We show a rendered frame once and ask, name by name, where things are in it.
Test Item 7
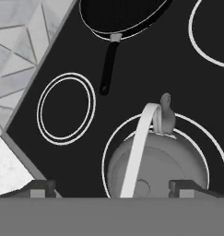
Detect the black glass hob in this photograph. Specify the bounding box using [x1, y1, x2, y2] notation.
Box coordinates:
[0, 0, 224, 199]

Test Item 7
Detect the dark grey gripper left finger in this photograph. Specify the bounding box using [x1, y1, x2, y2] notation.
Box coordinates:
[0, 179, 63, 199]

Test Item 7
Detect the black frying pan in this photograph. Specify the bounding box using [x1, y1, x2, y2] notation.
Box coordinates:
[78, 0, 173, 96]

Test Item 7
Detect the grey kettle with white handle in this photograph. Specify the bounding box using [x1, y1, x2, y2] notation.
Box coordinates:
[106, 92, 209, 199]

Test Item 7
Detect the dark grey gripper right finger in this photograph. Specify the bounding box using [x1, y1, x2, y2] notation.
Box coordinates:
[168, 180, 224, 199]

